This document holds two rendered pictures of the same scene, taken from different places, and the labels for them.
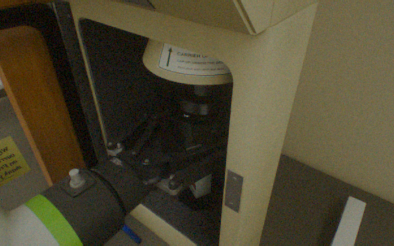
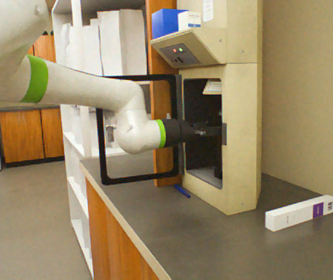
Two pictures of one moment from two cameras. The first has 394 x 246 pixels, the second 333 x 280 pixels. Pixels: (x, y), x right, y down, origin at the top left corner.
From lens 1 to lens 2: 0.80 m
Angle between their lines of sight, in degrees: 37
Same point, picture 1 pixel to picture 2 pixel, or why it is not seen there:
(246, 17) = (215, 57)
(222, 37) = (218, 69)
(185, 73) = (213, 90)
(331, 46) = (318, 106)
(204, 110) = not seen: hidden behind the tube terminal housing
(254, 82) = (226, 81)
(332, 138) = (331, 170)
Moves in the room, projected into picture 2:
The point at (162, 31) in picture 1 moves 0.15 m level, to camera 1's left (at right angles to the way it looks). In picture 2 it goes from (205, 74) to (165, 75)
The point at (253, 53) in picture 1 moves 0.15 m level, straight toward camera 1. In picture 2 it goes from (224, 71) to (195, 72)
